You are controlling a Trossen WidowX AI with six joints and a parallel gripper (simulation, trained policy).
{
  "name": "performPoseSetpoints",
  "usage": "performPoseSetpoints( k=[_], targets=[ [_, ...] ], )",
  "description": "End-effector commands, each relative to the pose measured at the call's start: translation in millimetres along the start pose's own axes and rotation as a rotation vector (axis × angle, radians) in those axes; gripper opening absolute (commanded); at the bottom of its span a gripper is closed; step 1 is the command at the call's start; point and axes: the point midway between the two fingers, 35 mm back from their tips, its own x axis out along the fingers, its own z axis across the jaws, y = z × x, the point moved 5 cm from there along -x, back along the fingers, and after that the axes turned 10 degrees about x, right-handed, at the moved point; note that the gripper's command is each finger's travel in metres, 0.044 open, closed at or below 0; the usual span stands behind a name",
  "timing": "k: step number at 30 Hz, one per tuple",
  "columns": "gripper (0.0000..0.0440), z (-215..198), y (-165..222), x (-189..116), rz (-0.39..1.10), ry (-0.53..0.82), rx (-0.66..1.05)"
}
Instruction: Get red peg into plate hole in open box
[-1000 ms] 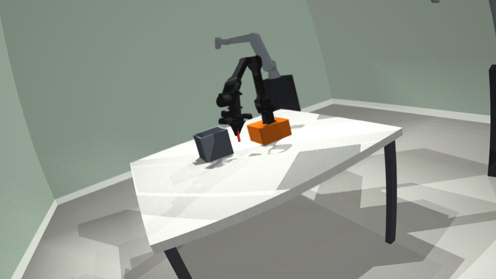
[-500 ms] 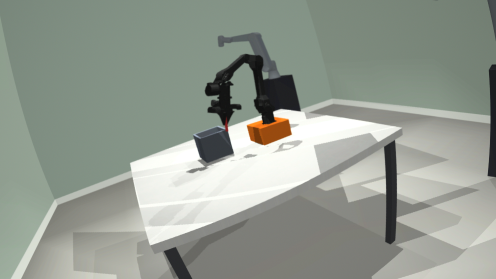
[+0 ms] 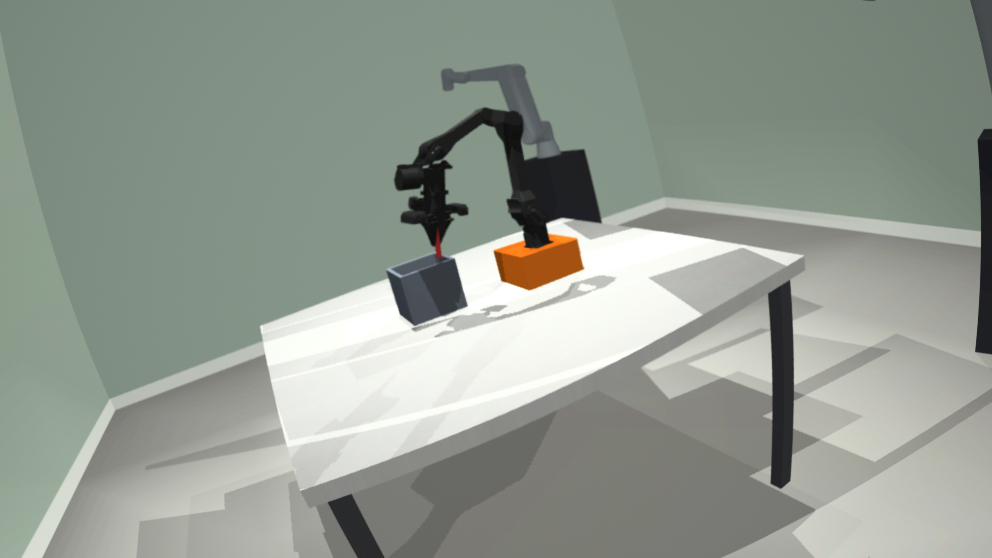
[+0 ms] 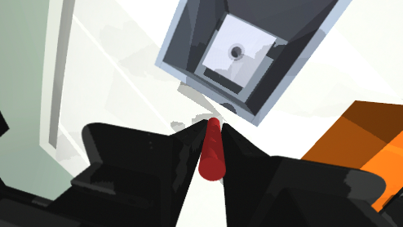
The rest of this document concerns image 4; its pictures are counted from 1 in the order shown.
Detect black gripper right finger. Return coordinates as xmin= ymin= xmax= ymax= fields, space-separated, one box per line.
xmin=221 ymin=122 xmax=387 ymax=227

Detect red peg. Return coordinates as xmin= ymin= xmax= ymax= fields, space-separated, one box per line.
xmin=198 ymin=118 xmax=226 ymax=181

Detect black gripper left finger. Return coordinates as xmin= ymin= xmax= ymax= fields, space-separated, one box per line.
xmin=81 ymin=119 xmax=208 ymax=227

